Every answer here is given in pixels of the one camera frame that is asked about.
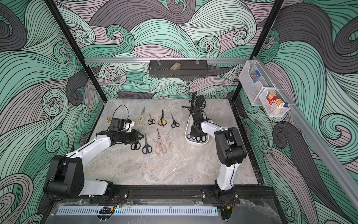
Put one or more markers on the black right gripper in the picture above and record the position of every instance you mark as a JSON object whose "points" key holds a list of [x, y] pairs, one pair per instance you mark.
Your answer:
{"points": [[195, 131]]}

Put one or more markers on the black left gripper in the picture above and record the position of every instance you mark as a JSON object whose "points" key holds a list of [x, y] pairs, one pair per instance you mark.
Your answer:
{"points": [[135, 136]]}

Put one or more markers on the cream handled kitchen scissors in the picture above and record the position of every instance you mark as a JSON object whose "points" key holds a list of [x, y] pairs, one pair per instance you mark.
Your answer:
{"points": [[140, 121]]}

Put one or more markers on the large black handled scissors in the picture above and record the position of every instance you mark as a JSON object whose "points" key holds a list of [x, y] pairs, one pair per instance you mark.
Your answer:
{"points": [[135, 146]]}

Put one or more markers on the small black scissors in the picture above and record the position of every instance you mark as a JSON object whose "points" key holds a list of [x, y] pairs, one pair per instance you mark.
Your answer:
{"points": [[151, 120]]}

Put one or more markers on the dark blue handled scissors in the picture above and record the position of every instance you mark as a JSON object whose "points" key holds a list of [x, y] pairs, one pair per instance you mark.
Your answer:
{"points": [[147, 149]]}

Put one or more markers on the yellow black handled scissors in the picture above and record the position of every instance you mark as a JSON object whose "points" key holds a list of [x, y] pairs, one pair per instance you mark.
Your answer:
{"points": [[162, 122]]}

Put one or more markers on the pink bladed scissors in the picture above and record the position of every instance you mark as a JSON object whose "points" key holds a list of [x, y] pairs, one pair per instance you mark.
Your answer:
{"points": [[160, 147]]}

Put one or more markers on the slim black scissors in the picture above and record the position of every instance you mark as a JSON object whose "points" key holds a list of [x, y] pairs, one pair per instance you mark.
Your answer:
{"points": [[201, 138]]}

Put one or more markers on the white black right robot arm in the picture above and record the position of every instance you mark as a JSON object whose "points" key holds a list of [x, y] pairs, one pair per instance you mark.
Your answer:
{"points": [[230, 151]]}

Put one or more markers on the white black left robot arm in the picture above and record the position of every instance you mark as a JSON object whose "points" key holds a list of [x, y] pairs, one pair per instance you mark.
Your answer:
{"points": [[65, 177]]}

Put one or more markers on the white plastic storage box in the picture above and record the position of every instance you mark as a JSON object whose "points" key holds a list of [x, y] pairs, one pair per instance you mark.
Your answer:
{"points": [[188, 130]]}

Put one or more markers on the beige sponge block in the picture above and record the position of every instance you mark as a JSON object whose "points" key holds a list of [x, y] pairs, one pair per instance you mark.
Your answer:
{"points": [[175, 67]]}

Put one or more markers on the blue red small packet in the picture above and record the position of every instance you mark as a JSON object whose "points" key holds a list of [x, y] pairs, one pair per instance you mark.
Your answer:
{"points": [[255, 76]]}

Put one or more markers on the white perforated strip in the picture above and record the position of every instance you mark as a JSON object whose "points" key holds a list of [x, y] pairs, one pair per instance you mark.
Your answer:
{"points": [[140, 211]]}

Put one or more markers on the red yellow small boxes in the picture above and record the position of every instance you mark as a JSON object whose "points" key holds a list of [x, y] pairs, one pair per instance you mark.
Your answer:
{"points": [[273, 99]]}

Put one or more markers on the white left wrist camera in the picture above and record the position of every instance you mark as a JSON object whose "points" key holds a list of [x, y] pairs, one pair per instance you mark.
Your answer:
{"points": [[128, 125]]}

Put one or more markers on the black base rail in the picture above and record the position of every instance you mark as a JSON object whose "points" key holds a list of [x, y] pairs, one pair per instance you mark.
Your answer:
{"points": [[204, 193]]}

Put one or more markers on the black wall shelf tray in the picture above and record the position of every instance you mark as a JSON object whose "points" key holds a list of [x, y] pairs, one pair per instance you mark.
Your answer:
{"points": [[189, 68]]}

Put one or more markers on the clear wall bin far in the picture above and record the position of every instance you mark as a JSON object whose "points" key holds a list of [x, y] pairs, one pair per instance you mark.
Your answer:
{"points": [[253, 90]]}

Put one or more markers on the clear wall bin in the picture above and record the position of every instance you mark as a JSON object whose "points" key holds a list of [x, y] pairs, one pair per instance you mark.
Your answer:
{"points": [[253, 90], [272, 110]]}

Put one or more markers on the clear wall bin near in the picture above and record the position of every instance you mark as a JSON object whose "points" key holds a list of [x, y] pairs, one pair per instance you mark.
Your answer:
{"points": [[272, 110]]}

